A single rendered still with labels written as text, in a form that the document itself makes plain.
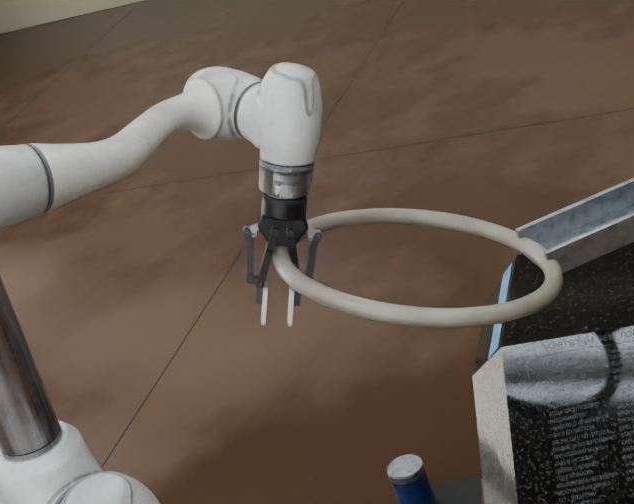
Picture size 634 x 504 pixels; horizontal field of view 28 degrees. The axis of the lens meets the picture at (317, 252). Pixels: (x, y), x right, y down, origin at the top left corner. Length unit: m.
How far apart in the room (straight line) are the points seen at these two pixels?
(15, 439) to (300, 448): 1.98
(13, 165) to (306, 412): 2.47
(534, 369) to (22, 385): 1.01
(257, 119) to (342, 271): 2.78
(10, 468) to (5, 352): 0.21
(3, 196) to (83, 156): 0.14
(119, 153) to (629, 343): 1.10
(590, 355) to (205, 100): 0.91
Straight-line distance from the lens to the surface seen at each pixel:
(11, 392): 1.99
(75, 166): 1.77
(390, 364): 4.14
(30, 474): 2.05
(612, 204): 2.33
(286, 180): 2.03
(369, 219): 2.32
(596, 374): 2.47
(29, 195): 1.72
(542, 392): 2.48
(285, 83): 1.99
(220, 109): 2.07
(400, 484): 3.44
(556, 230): 2.29
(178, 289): 5.11
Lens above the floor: 2.22
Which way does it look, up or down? 27 degrees down
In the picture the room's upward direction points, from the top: 20 degrees counter-clockwise
